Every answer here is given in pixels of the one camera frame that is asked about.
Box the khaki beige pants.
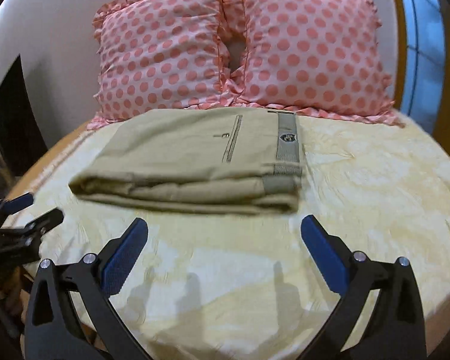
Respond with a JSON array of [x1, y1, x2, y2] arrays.
[[69, 107, 303, 215]]

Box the black television screen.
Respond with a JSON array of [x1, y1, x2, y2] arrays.
[[0, 57, 48, 176]]

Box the yellow patterned bed sheet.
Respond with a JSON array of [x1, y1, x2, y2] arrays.
[[8, 117, 450, 359]]

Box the left pink polka-dot pillow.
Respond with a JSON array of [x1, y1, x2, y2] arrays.
[[88, 0, 233, 130]]

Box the pink polka-dot pillow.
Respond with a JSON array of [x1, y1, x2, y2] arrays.
[[223, 0, 400, 125], [88, 0, 233, 130]]

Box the blue glass window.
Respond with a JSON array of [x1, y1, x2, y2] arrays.
[[400, 0, 446, 134]]

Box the right pink polka-dot pillow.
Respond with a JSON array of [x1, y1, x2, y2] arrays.
[[223, 0, 400, 125]]

